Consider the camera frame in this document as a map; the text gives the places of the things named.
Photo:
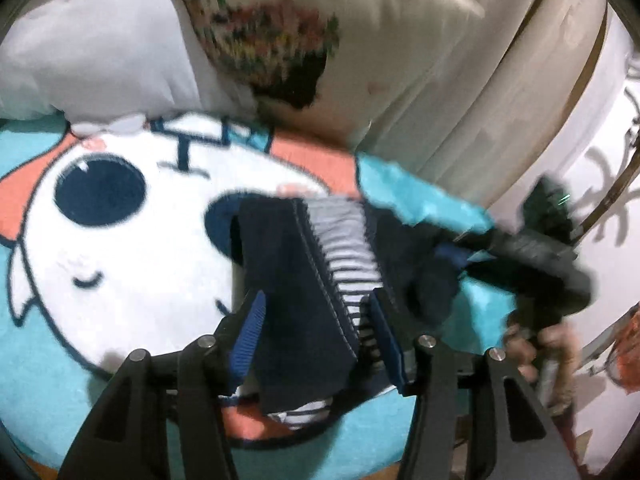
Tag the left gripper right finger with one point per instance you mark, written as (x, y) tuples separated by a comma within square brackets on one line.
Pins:
[(511, 434)]

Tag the person right hand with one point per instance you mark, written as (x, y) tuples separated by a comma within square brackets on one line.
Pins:
[(556, 343)]

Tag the striped navy patch pants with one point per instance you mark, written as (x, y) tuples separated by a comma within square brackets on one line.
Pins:
[(318, 261)]

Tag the orange standing fan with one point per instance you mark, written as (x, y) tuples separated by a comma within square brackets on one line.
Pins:
[(615, 352)]

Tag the beige flower curtain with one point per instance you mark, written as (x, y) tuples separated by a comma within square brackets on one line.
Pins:
[(481, 119)]

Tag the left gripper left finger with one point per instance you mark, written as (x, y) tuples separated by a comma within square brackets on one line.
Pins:
[(125, 435)]

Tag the teal cartoon fleece blanket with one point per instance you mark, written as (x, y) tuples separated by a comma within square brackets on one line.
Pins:
[(104, 248)]

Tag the dark coat rack pole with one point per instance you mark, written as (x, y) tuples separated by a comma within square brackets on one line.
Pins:
[(616, 192)]

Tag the grey whale plush pillow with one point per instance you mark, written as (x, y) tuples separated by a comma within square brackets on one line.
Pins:
[(101, 60)]

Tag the cream floral cushion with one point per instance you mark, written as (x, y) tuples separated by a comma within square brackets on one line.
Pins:
[(329, 67)]

